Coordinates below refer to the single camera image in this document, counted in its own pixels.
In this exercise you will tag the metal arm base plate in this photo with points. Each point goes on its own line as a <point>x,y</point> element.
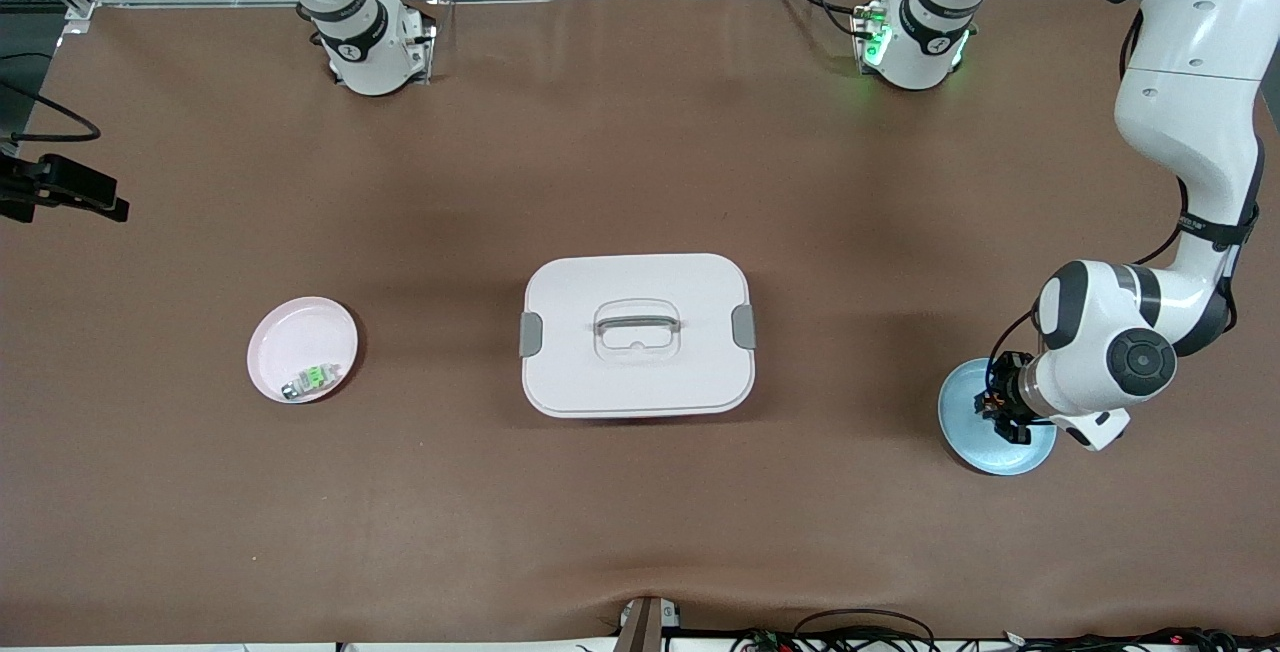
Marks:
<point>860,20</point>
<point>428,27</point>

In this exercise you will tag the grey stand post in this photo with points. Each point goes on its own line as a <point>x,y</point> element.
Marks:
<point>640,627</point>

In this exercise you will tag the green and white switch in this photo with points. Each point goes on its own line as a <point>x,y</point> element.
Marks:
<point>312,379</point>

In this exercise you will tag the light blue round plate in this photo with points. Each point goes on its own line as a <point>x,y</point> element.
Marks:
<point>965,437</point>

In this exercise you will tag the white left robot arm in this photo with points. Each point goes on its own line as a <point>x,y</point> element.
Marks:
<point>1190,82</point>

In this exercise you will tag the pink box with white lid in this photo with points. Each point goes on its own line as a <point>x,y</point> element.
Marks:
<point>637,372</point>

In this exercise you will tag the orange push-button switch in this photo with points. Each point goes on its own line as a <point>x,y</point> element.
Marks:
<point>992,399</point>

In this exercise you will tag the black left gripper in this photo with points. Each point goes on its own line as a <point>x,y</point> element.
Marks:
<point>1004,384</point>

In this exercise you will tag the pink round plate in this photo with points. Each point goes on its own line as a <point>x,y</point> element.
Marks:
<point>290,337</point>

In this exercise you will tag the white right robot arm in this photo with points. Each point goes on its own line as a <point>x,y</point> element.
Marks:
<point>370,52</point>

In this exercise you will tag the brown table mat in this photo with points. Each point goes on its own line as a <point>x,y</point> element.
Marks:
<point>640,512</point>

